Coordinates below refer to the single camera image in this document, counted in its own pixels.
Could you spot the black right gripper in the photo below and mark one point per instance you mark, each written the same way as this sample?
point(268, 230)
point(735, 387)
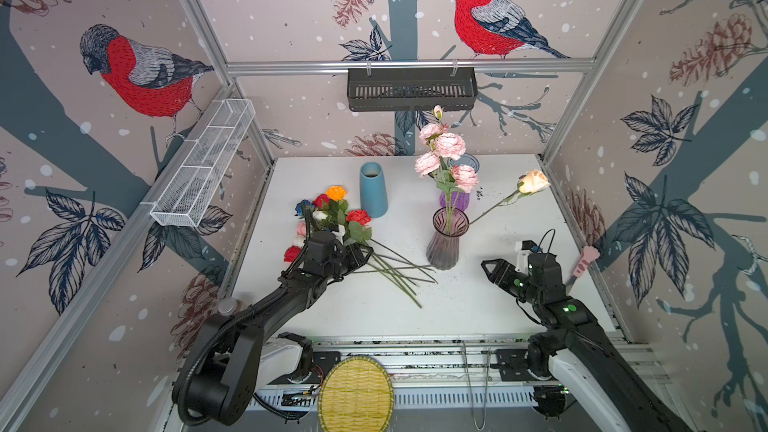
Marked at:
point(500, 277)

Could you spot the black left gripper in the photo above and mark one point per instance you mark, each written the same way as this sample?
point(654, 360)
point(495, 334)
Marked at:
point(354, 255)

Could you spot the blue rose flower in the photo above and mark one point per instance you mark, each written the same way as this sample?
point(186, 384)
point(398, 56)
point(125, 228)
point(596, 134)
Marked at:
point(303, 207)

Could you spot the smoky pink glass vase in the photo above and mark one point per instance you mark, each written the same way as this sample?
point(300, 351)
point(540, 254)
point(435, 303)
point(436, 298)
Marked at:
point(443, 250)

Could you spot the cream peach rose stem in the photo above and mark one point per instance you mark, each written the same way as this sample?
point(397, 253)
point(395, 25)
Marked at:
point(531, 183)

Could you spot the pink carnation flower stem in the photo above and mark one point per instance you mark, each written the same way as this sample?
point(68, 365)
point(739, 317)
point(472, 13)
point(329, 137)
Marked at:
point(462, 179)

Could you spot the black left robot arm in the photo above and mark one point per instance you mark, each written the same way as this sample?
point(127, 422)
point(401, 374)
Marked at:
point(235, 355)

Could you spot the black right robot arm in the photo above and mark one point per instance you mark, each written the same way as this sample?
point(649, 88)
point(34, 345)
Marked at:
point(574, 350)

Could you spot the teal ceramic vase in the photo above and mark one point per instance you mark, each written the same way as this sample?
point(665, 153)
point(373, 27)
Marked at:
point(373, 192)

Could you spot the blue purple glass vase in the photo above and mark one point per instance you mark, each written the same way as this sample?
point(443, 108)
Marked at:
point(468, 167)

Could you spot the white rose flower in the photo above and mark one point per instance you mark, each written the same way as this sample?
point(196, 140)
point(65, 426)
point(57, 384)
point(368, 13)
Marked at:
point(320, 215)

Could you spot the dark red rose flower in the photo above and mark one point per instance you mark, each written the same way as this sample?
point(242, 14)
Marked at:
point(321, 201)

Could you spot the orange rose flower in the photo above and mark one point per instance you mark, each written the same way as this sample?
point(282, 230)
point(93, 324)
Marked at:
point(336, 193)

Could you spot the pink silicone spatula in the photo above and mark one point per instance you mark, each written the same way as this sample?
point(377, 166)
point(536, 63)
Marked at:
point(588, 256)

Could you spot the yellow woven round mat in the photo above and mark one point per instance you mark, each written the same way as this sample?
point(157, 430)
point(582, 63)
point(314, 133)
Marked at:
point(356, 396)

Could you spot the white mesh wall shelf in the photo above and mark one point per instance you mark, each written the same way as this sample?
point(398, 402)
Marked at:
point(189, 193)

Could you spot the black hanging wire basket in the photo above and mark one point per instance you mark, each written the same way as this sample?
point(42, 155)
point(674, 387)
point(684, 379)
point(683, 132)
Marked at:
point(410, 90)

